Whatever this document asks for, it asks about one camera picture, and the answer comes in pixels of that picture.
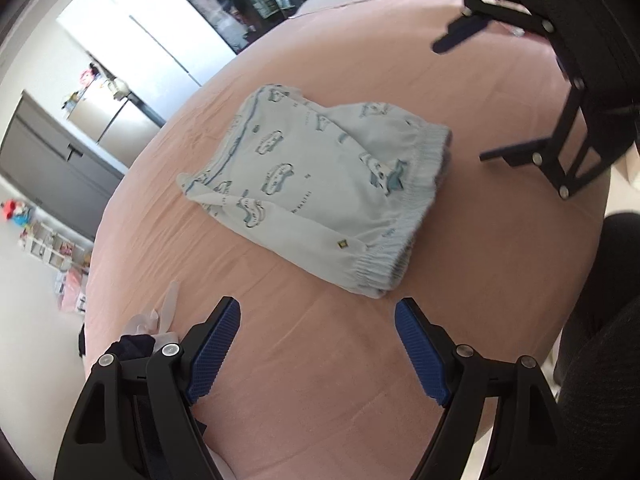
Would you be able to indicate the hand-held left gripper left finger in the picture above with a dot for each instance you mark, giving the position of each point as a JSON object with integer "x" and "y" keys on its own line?
{"x": 215, "y": 350}

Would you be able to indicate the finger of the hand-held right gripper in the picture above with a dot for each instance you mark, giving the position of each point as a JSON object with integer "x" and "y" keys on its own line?
{"x": 510, "y": 155}
{"x": 457, "y": 35}

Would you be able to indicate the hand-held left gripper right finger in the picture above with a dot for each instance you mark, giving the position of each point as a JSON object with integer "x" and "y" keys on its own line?
{"x": 422, "y": 350}

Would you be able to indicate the white garment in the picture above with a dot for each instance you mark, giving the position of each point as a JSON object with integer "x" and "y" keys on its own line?
{"x": 167, "y": 305}

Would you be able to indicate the blue cartoon print pajama pants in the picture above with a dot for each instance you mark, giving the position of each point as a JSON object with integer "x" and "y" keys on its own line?
{"x": 300, "y": 185}

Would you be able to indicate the bed with pink sheet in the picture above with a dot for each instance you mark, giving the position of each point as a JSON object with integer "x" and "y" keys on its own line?
{"x": 310, "y": 385}

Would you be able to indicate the black folded cloth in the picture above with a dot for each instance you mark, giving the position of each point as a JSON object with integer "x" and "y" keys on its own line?
{"x": 82, "y": 345}

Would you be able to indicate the pink gift bags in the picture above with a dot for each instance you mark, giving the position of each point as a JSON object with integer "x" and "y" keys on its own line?
{"x": 72, "y": 290}

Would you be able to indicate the person's leg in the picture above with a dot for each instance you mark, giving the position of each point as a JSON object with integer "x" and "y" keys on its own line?
{"x": 610, "y": 360}

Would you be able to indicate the white shelf rack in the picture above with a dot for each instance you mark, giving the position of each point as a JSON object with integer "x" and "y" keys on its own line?
{"x": 50, "y": 247}

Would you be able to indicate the dark glass door wardrobe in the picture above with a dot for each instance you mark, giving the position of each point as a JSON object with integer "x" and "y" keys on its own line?
{"x": 240, "y": 10}

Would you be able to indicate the grey door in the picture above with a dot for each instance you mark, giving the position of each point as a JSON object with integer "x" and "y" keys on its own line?
{"x": 50, "y": 160}

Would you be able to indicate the silver fridge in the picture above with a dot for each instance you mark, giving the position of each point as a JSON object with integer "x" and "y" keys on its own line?
{"x": 110, "y": 115}

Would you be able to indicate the white hanging bag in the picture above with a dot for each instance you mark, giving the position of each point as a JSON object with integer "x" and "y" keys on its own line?
{"x": 117, "y": 86}

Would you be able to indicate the pink plush doll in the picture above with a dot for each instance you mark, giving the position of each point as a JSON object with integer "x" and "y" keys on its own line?
{"x": 87, "y": 74}

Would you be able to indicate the white glossy wardrobe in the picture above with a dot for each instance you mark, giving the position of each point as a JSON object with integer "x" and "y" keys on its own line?
{"x": 150, "y": 35}

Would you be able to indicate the red and blue wall plush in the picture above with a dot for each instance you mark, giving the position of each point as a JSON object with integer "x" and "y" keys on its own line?
{"x": 12, "y": 210}

